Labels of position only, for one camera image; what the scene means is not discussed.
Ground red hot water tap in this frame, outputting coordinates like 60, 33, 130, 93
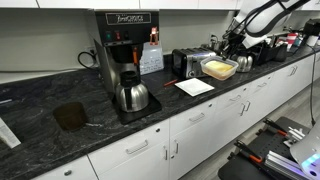
149, 26, 160, 47

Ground black orange bar clamp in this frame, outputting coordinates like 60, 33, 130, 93
263, 118, 289, 138
233, 139, 264, 164

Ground white base cabinets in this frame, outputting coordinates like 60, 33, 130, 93
31, 51, 320, 180

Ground black coffee maker power cable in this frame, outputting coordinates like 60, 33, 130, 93
77, 50, 100, 71

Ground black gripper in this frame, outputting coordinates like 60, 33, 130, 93
224, 34, 248, 58

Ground black robot cart top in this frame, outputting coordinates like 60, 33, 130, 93
218, 115, 313, 180

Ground steel carafe with open collar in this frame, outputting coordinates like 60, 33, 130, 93
233, 53, 254, 73

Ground white bread slice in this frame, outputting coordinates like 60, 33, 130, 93
205, 60, 234, 74

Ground black condiment organizer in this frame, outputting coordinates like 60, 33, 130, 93
250, 42, 289, 66

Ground red pen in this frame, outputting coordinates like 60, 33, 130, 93
163, 78, 180, 88

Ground black hanging cable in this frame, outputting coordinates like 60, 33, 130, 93
309, 44, 317, 127

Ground white square plate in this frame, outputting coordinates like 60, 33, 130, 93
174, 77, 215, 98

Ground white wall cabinets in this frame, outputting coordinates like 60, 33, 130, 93
0, 0, 241, 11

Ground white printed paper leaflet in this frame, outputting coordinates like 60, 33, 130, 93
0, 117, 22, 150

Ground black countertop appliance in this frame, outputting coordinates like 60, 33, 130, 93
302, 18, 320, 38

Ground white paper cup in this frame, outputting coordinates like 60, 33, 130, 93
305, 34, 320, 48

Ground stainless steel toaster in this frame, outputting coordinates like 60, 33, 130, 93
171, 47, 218, 80

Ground brown cork coaster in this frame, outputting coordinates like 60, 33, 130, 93
52, 101, 89, 132

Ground aluminium extrusion rails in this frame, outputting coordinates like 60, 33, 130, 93
264, 149, 313, 180

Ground steel carafe with black lid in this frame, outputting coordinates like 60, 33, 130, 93
114, 70, 150, 113

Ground red white cup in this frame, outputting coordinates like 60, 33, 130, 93
285, 32, 299, 51

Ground clear plastic lunchbox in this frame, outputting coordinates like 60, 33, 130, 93
200, 55, 240, 82

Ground black steel coffee maker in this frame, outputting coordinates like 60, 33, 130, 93
93, 9, 163, 126

